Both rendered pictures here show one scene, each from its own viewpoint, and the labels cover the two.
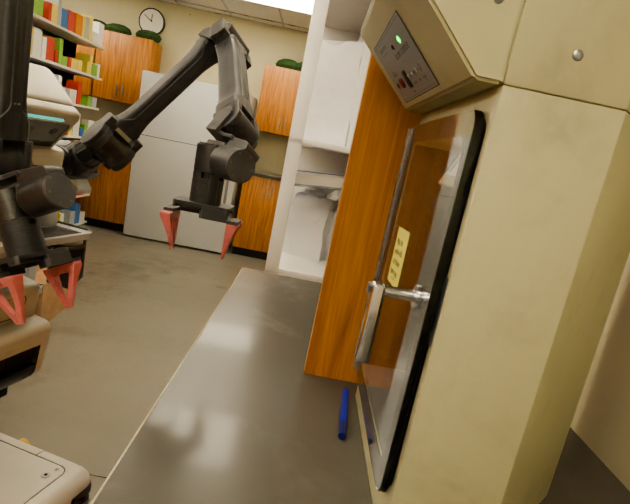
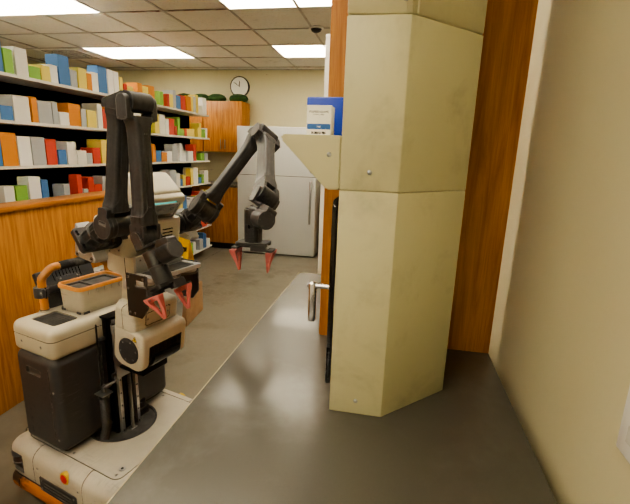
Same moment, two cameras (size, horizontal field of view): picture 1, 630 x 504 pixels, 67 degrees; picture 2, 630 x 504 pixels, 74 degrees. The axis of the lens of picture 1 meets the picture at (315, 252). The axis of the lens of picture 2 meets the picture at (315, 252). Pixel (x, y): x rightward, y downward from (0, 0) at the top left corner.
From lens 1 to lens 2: 46 cm
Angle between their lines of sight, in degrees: 12
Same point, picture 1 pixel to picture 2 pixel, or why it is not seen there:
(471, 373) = (354, 321)
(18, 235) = (158, 273)
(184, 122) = not seen: hidden behind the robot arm
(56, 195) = (173, 251)
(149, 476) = (224, 383)
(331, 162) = not seen: hidden behind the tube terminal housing
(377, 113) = not seen: hidden behind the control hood
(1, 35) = (139, 176)
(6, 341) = (162, 331)
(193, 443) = (247, 370)
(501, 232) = (353, 254)
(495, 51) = (332, 176)
